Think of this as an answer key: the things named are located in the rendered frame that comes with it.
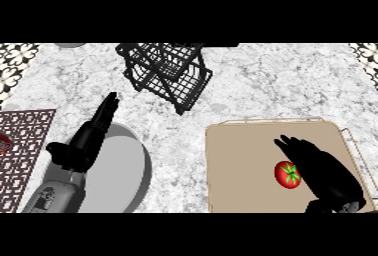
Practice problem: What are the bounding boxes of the beige tray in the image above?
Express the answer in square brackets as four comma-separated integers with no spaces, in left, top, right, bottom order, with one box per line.
[203,116,378,214]

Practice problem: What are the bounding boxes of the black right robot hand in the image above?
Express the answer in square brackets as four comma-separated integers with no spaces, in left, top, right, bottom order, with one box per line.
[273,134,367,214]

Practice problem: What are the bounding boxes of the black tiered wire basket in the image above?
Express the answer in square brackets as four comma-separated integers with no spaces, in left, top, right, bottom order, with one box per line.
[113,43,214,116]

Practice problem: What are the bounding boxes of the grey round object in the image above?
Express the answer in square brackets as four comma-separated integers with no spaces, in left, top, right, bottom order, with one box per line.
[53,43,87,49]

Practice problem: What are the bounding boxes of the red can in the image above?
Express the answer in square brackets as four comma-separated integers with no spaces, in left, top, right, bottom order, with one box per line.
[0,133,14,156]

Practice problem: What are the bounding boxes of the grey round pan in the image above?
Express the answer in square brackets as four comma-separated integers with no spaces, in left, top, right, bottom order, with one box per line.
[42,122,153,214]

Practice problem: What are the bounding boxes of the red tomato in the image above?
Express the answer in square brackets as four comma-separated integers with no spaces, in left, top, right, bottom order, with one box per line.
[273,160,302,190]

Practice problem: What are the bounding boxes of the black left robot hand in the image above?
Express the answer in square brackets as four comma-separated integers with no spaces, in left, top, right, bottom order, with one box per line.
[44,91,121,174]

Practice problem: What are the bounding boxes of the brown patterned placemat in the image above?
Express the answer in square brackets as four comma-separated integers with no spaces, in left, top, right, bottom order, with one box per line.
[0,108,57,214]

